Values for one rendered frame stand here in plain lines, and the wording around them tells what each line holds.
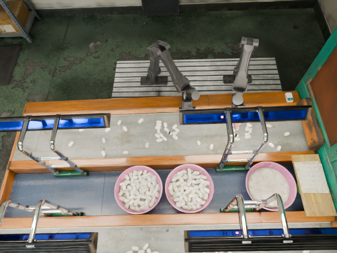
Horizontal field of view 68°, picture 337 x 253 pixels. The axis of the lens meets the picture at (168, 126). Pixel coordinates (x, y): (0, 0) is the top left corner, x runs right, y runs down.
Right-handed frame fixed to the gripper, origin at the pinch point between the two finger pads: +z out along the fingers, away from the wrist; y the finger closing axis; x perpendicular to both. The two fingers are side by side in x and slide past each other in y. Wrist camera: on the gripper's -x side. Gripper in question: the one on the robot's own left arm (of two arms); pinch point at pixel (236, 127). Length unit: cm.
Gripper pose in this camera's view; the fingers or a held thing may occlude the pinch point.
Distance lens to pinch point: 151.8
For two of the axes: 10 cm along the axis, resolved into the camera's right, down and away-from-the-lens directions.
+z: 0.5, 9.7, 2.2
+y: 10.0, -0.4, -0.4
